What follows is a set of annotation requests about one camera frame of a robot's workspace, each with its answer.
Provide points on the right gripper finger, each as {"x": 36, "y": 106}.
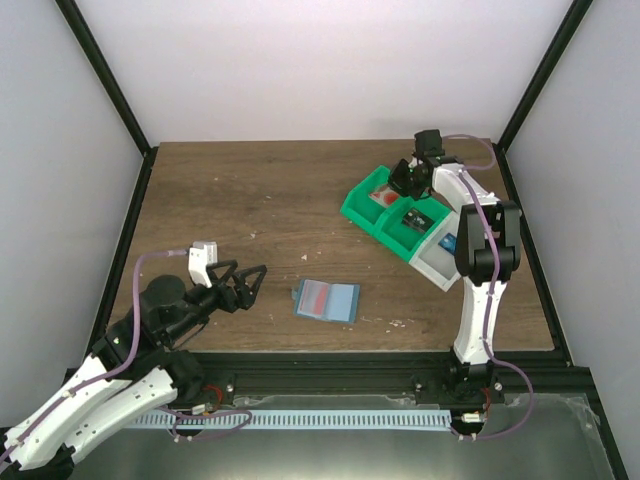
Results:
{"x": 401, "y": 171}
{"x": 398, "y": 187}

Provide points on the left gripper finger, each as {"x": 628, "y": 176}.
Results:
{"x": 220, "y": 273}
{"x": 247, "y": 283}

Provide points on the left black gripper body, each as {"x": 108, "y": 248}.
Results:
{"x": 220, "y": 295}

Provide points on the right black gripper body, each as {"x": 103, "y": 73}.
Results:
{"x": 405, "y": 178}

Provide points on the red white card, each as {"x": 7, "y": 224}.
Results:
{"x": 313, "y": 298}
{"x": 384, "y": 195}

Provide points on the blue card holder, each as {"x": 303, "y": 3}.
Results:
{"x": 342, "y": 303}

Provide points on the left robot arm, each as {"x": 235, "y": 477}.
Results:
{"x": 95, "y": 402}

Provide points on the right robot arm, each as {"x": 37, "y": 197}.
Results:
{"x": 487, "y": 249}

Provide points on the black card in bin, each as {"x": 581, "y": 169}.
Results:
{"x": 417, "y": 221}

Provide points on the blue card in bin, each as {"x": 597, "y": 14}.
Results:
{"x": 448, "y": 243}

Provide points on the green bin middle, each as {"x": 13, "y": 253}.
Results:
{"x": 403, "y": 241}

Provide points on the green bin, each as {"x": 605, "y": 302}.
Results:
{"x": 363, "y": 211}
{"x": 403, "y": 241}

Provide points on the green bin far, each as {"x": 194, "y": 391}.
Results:
{"x": 363, "y": 211}

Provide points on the white bin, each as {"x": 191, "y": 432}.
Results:
{"x": 432, "y": 261}

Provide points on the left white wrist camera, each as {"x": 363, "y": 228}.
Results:
{"x": 201, "y": 255}

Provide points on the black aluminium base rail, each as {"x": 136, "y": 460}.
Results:
{"x": 428, "y": 377}

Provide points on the white slotted cable duct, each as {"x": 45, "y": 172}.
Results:
{"x": 403, "y": 420}

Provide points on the black frame post right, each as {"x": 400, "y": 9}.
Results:
{"x": 561, "y": 39}

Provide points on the black frame post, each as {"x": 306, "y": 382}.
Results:
{"x": 84, "y": 36}
{"x": 561, "y": 39}

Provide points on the metal base plate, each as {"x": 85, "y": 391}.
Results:
{"x": 555, "y": 436}

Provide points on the black frame post left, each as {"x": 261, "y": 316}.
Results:
{"x": 84, "y": 36}

